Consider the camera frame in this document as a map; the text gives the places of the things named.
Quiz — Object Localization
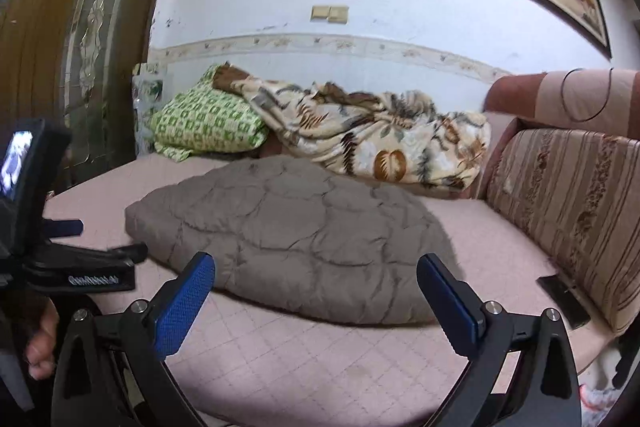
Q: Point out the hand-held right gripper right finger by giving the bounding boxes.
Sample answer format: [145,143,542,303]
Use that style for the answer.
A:
[416,253,583,427]

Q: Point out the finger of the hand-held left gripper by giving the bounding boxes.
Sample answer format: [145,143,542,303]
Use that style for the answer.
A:
[50,243,149,266]
[44,219,85,239]

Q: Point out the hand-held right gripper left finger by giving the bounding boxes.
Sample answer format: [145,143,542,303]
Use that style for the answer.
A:
[51,251,217,427]

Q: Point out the grey puffer jacket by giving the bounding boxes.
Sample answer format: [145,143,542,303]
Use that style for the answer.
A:
[125,155,458,326]

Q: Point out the person's left hand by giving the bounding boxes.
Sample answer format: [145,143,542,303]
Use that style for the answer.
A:
[24,297,62,381]

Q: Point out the striped floral sofa cushion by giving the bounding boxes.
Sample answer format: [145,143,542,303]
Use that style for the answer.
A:
[486,128,640,336]

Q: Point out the floral print plastic package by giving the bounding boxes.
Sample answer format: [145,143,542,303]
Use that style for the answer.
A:
[131,62,166,158]

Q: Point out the green patterned pillow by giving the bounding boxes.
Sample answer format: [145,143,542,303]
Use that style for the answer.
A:
[150,64,270,162]

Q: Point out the white pink sneaker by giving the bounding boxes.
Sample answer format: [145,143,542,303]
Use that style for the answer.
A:
[577,382,619,414]

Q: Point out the cream leaf print blanket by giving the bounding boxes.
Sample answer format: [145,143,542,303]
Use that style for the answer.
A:
[212,62,492,200]

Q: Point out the wooden door with glass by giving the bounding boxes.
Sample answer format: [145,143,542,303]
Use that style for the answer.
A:
[0,0,188,198]

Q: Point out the pink brown sofa backrest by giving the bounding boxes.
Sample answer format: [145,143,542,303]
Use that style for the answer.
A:
[482,68,640,142]

